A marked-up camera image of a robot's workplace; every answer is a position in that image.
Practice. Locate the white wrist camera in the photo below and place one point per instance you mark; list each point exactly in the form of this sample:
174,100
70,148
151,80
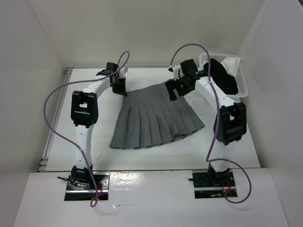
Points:
177,71
122,72

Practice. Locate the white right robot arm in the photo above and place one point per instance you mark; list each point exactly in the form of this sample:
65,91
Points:
230,122

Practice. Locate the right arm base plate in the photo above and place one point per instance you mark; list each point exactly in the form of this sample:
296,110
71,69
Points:
205,189

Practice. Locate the black skirt in basket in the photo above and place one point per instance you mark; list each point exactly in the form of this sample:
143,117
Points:
227,83

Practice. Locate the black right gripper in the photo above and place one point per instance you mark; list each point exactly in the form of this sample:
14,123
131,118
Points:
171,85

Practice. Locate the white cloth in basket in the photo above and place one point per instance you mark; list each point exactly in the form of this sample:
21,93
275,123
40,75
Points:
229,62

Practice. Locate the grey pleated skirt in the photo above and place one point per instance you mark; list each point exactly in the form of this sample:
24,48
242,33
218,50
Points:
148,118

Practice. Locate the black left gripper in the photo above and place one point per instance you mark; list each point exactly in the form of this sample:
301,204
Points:
122,90

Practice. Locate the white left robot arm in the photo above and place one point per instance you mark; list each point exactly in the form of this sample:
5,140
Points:
84,114

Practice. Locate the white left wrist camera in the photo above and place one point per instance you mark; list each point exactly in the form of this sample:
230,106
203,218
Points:
122,72

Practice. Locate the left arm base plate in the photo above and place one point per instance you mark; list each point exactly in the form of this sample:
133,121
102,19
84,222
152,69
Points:
83,191

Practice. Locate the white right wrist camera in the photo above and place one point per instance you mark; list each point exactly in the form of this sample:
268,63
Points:
177,71

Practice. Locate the white plastic basket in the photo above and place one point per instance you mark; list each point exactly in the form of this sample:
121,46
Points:
240,77

